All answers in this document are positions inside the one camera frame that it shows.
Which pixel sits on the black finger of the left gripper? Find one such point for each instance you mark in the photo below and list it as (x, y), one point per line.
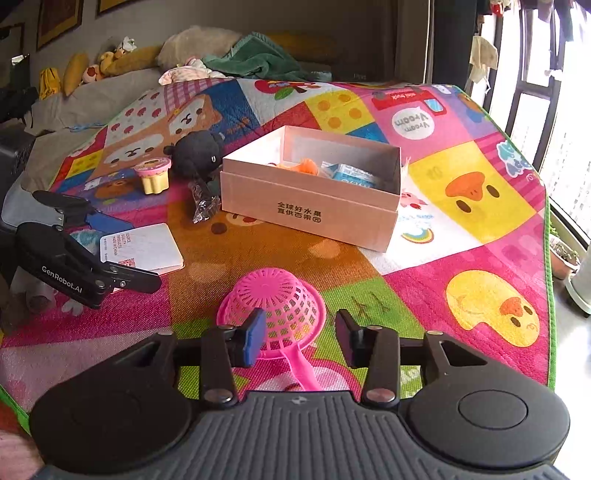
(120, 276)

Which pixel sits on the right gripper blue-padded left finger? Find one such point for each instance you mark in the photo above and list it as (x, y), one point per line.
(223, 348)

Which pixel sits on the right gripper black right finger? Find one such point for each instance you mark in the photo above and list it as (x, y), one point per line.
(376, 348)

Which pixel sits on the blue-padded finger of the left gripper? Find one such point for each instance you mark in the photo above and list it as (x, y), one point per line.
(76, 212)

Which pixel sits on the white card booklet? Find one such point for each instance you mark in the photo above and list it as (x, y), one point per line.
(150, 248)

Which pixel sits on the pink plastic strainer scoop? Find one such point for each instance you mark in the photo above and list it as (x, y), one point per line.
(295, 315)

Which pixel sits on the pink-lidded yellow pudding cup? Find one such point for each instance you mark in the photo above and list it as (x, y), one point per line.
(154, 175)

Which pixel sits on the clear plastic wrapper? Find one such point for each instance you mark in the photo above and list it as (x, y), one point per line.
(206, 203)

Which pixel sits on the black plush toy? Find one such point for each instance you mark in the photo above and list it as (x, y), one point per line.
(196, 155)

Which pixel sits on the blue wet wipes pack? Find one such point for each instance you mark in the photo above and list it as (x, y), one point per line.
(350, 174)

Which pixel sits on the orange pumpkin bowl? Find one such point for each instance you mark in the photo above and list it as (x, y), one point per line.
(305, 166)

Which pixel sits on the colourful cartoon play mat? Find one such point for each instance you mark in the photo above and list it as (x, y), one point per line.
(464, 250)

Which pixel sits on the yellow plush toys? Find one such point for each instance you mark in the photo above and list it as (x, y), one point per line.
(116, 57)

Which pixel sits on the pink cardboard box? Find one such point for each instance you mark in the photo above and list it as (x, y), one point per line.
(318, 193)

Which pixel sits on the pink white cloth bundle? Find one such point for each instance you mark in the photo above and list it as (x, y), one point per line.
(193, 69)

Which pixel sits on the framed red picture left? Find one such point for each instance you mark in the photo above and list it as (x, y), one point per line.
(56, 18)

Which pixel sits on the framed red picture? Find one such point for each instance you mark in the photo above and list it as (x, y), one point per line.
(56, 18)
(106, 6)

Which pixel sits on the framed red picture right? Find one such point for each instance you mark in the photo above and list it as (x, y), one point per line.
(106, 6)

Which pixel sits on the small potted plant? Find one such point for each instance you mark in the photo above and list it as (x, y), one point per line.
(564, 260)

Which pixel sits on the white plant pot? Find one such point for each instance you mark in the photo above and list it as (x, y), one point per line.
(578, 284)

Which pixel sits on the beige pillow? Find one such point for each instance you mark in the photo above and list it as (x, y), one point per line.
(198, 42)

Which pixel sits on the green towel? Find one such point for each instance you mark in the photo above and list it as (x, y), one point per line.
(256, 56)

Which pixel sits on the yellow cushion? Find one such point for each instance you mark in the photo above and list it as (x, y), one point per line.
(308, 47)

